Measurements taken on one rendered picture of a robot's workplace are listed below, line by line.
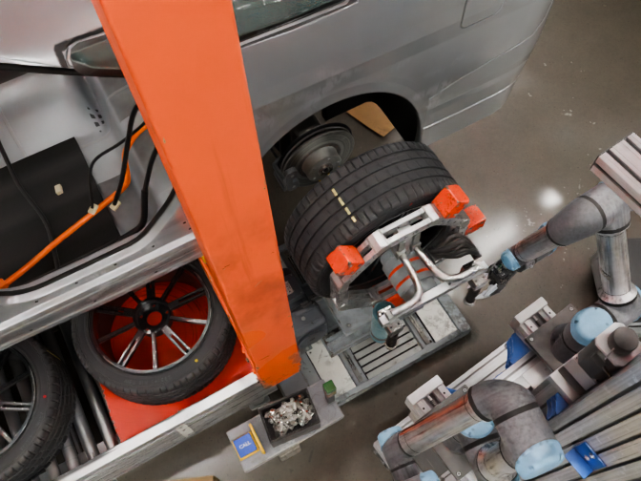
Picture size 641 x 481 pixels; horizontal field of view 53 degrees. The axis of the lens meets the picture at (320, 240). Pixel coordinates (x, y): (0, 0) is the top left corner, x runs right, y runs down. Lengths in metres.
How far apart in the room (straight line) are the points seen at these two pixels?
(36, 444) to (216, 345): 0.76
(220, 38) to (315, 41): 0.98
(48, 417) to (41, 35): 1.56
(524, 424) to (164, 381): 1.50
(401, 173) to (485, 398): 0.85
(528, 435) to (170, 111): 1.09
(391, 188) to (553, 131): 1.90
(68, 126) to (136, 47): 2.01
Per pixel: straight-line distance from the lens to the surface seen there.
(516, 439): 1.64
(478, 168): 3.65
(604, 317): 2.24
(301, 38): 1.88
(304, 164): 2.54
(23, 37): 1.71
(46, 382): 2.82
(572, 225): 1.98
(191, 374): 2.65
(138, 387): 2.69
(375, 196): 2.12
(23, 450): 2.79
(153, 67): 0.93
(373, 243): 2.12
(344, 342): 3.00
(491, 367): 2.96
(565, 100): 4.04
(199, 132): 1.07
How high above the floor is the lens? 3.01
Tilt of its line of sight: 64 degrees down
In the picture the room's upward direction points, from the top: 3 degrees counter-clockwise
